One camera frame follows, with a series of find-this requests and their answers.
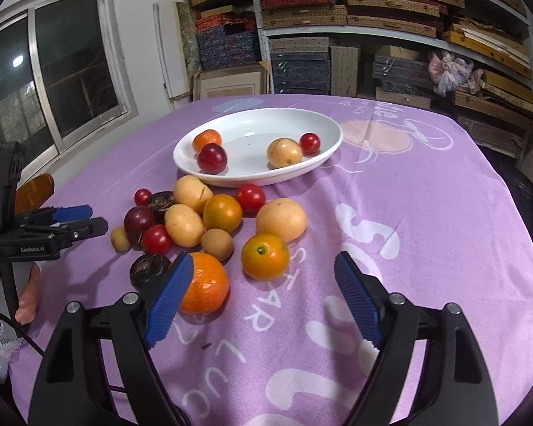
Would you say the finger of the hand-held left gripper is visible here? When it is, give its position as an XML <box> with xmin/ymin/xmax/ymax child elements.
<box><xmin>49</xmin><ymin>217</ymin><xmax>108</xmax><ymax>249</ymax></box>
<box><xmin>24</xmin><ymin>205</ymin><xmax>93</xmax><ymax>225</ymax></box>

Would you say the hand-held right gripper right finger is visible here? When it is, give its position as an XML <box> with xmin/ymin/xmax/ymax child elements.
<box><xmin>333</xmin><ymin>251</ymin><xmax>502</xmax><ymax>426</ymax></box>

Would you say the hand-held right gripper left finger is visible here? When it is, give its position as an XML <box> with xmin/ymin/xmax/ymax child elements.
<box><xmin>27</xmin><ymin>251</ymin><xmax>195</xmax><ymax>426</ymax></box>

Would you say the large orange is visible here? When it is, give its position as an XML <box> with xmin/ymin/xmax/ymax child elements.
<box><xmin>178</xmin><ymin>252</ymin><xmax>230</xmax><ymax>314</ymax></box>

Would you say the dark red plum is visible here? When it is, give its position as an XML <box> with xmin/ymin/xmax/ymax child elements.
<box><xmin>123</xmin><ymin>205</ymin><xmax>157</xmax><ymax>245</ymax></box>

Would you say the small brown longan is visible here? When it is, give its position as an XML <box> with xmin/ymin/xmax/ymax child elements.
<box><xmin>111</xmin><ymin>226</ymin><xmax>131</xmax><ymax>252</ymax></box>
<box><xmin>201</xmin><ymin>228</ymin><xmax>234</xmax><ymax>262</ymax></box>

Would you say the dark passion fruit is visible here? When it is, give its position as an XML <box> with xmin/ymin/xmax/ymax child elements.
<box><xmin>147</xmin><ymin>191</ymin><xmax>176</xmax><ymax>225</ymax></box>
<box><xmin>130</xmin><ymin>253</ymin><xmax>173</xmax><ymax>290</ymax></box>

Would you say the orange green tangerine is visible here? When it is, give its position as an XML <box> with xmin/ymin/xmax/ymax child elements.
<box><xmin>241</xmin><ymin>233</ymin><xmax>291</xmax><ymax>281</ymax></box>
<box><xmin>203</xmin><ymin>194</ymin><xmax>243</xmax><ymax>234</ymax></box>

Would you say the yellow round fruit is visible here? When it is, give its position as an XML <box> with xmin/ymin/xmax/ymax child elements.
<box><xmin>164</xmin><ymin>203</ymin><xmax>205</xmax><ymax>248</ymax></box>
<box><xmin>266</xmin><ymin>138</ymin><xmax>303</xmax><ymax>168</ymax></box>
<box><xmin>173</xmin><ymin>175</ymin><xmax>215</xmax><ymax>214</ymax></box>

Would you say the white oval plate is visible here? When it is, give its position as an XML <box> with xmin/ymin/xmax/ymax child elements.
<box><xmin>173</xmin><ymin>108</ymin><xmax>343</xmax><ymax>188</ymax></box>

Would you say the person's left hand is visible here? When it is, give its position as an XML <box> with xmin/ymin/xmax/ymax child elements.
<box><xmin>0</xmin><ymin>263</ymin><xmax>42</xmax><ymax>326</ymax></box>

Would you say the brown wooden chair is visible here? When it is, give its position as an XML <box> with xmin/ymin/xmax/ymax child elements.
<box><xmin>15</xmin><ymin>174</ymin><xmax>55</xmax><ymax>214</ymax></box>

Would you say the purple printed tablecloth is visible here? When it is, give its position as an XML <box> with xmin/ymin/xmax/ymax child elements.
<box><xmin>9</xmin><ymin>95</ymin><xmax>533</xmax><ymax>426</ymax></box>

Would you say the large yellow pear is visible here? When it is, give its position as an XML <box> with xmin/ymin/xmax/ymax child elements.
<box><xmin>255</xmin><ymin>198</ymin><xmax>307</xmax><ymax>243</ymax></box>

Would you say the window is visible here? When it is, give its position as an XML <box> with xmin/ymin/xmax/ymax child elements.
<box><xmin>0</xmin><ymin>0</ymin><xmax>139</xmax><ymax>174</ymax></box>

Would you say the small mandarin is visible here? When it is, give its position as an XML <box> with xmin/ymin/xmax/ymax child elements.
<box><xmin>192</xmin><ymin>129</ymin><xmax>223</xmax><ymax>154</ymax></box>

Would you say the white board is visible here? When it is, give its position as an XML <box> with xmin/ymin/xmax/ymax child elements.
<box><xmin>153</xmin><ymin>2</ymin><xmax>192</xmax><ymax>99</ymax></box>

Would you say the green patterned board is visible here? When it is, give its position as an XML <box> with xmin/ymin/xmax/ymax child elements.
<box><xmin>177</xmin><ymin>1</ymin><xmax>201</xmax><ymax>95</ymax></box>

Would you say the stack of blue patterned boxes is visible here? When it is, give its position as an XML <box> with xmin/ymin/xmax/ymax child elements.
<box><xmin>194</xmin><ymin>14</ymin><xmax>262</xmax><ymax>72</ymax></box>

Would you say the upright woven box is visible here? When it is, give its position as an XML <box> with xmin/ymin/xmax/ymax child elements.
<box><xmin>330</xmin><ymin>45</ymin><xmax>361</xmax><ymax>97</ymax></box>

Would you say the stack of black patterned boxes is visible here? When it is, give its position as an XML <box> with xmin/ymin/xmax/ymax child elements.
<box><xmin>372</xmin><ymin>53</ymin><xmax>437</xmax><ymax>98</ymax></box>

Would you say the stack of dark grey boxes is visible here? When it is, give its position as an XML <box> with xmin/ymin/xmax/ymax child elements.
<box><xmin>269</xmin><ymin>37</ymin><xmax>332</xmax><ymax>95</ymax></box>

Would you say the pink cloth bundle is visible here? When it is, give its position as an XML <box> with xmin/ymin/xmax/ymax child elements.
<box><xmin>427</xmin><ymin>51</ymin><xmax>485</xmax><ymax>97</ymax></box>

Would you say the white metal shelf rack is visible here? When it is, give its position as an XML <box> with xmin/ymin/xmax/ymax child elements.
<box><xmin>246</xmin><ymin>0</ymin><xmax>533</xmax><ymax>98</ymax></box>

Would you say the stack of yellow wooden boxes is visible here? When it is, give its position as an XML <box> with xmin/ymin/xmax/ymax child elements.
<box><xmin>442</xmin><ymin>15</ymin><xmax>533</xmax><ymax>116</ymax></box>

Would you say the stack of woven brown boxes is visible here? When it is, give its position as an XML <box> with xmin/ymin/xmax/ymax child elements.
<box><xmin>262</xmin><ymin>0</ymin><xmax>466</xmax><ymax>40</ymax></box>

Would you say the black cable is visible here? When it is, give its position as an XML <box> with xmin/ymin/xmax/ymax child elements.
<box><xmin>0</xmin><ymin>308</ymin><xmax>47</xmax><ymax>358</ymax></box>

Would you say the cardboard picture frame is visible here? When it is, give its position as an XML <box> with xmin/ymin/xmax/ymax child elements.
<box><xmin>192</xmin><ymin>63</ymin><xmax>269</xmax><ymax>100</ymax></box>

